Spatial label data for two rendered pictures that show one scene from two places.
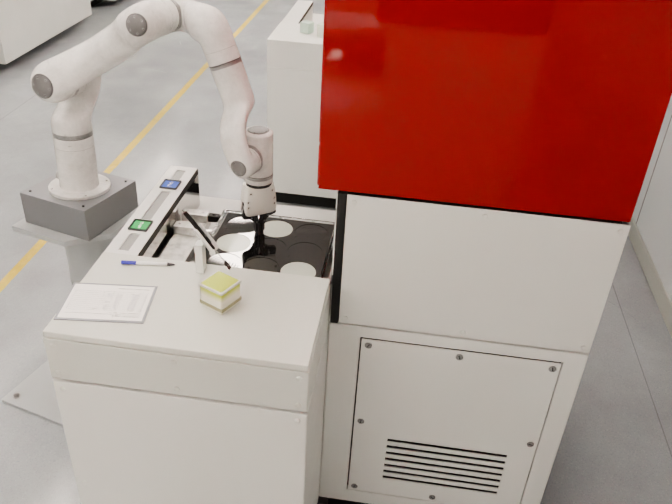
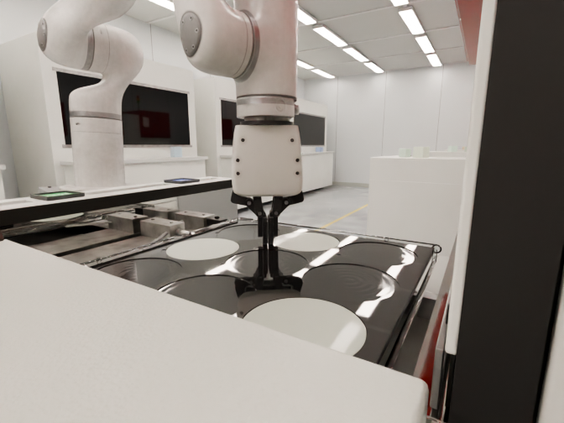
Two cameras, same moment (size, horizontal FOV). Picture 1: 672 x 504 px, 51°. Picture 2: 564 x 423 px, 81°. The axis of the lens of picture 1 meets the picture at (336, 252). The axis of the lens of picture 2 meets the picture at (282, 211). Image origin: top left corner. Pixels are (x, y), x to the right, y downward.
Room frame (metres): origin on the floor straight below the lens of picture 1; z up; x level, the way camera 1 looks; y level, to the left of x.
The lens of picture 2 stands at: (1.39, 0.01, 1.04)
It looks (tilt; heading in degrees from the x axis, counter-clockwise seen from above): 11 degrees down; 25
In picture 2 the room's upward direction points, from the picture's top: straight up
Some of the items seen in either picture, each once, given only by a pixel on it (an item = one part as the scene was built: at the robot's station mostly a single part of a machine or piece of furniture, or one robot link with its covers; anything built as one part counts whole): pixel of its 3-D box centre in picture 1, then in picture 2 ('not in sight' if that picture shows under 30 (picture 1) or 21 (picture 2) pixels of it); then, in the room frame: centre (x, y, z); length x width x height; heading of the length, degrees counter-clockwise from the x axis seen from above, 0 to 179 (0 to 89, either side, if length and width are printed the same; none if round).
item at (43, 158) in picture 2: not in sight; (123, 148); (4.17, 3.41, 1.00); 1.80 x 1.08 x 2.00; 174
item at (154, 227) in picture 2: (187, 228); (162, 228); (1.82, 0.46, 0.89); 0.08 x 0.03 x 0.03; 84
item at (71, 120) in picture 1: (74, 93); (107, 74); (2.03, 0.83, 1.23); 0.19 x 0.12 x 0.24; 163
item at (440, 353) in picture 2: not in sight; (467, 237); (1.73, -0.02, 0.96); 0.44 x 0.01 x 0.02; 174
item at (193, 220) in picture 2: (195, 215); (195, 220); (1.90, 0.45, 0.89); 0.08 x 0.03 x 0.03; 84
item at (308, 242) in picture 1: (269, 247); (266, 263); (1.74, 0.20, 0.90); 0.34 x 0.34 x 0.01; 84
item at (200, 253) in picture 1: (206, 249); not in sight; (1.50, 0.33, 1.03); 0.06 x 0.04 x 0.13; 84
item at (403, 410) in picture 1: (438, 355); not in sight; (1.87, -0.38, 0.41); 0.82 x 0.71 x 0.82; 174
